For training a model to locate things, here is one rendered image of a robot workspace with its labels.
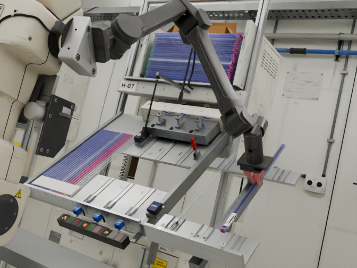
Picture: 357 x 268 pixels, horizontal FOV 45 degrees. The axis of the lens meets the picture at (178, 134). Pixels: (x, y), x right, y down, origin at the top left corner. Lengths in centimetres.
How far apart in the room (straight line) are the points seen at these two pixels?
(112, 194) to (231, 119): 68
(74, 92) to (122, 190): 153
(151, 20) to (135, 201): 75
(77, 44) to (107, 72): 361
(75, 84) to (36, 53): 212
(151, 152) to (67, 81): 131
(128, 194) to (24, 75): 79
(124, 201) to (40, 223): 155
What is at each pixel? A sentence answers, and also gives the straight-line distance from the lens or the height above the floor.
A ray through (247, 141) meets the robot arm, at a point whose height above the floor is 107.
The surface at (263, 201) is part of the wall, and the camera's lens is 347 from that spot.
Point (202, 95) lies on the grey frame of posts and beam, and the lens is 212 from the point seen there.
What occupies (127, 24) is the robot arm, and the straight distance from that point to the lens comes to 116.
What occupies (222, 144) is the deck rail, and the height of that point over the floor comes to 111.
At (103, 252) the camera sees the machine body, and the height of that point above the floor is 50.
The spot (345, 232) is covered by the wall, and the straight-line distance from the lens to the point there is 331.
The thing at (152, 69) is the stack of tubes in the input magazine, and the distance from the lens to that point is 229.
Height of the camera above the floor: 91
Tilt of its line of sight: 6 degrees up
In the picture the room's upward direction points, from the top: 13 degrees clockwise
